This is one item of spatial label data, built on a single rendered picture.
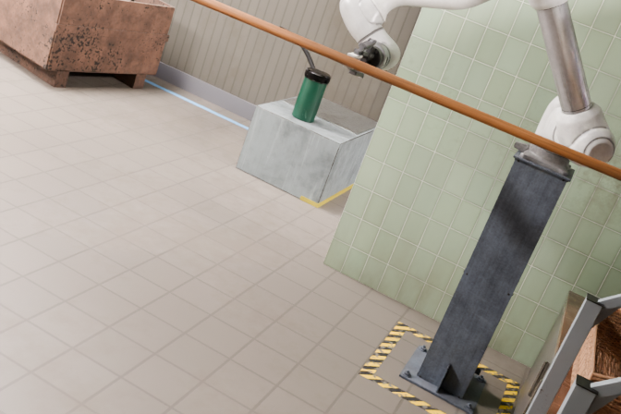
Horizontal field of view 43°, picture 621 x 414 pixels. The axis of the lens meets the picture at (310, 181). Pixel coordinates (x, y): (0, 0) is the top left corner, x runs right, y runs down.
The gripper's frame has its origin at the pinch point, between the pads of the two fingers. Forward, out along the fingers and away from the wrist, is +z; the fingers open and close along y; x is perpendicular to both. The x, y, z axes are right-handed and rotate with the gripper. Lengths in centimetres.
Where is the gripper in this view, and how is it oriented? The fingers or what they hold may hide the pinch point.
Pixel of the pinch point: (353, 60)
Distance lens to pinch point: 245.6
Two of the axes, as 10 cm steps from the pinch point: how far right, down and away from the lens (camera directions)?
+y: -3.2, 8.9, 3.2
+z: -3.7, 2.0, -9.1
